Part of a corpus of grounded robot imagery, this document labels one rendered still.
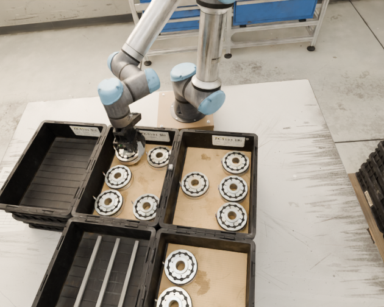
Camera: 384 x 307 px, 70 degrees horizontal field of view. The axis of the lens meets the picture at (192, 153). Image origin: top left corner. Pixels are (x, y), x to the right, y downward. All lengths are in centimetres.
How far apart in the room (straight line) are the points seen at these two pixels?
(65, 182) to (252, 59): 223
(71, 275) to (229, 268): 51
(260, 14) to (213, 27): 187
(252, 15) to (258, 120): 154
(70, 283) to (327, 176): 105
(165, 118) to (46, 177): 57
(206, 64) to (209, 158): 36
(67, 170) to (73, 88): 185
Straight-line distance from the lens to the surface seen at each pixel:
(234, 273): 93
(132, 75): 91
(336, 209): 122
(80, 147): 128
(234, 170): 103
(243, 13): 276
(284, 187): 121
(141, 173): 110
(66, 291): 104
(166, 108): 135
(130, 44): 98
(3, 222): 143
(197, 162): 109
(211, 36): 96
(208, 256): 94
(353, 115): 258
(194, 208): 100
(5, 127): 301
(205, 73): 102
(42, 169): 130
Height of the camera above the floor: 174
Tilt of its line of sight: 55 degrees down
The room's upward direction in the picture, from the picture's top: 9 degrees counter-clockwise
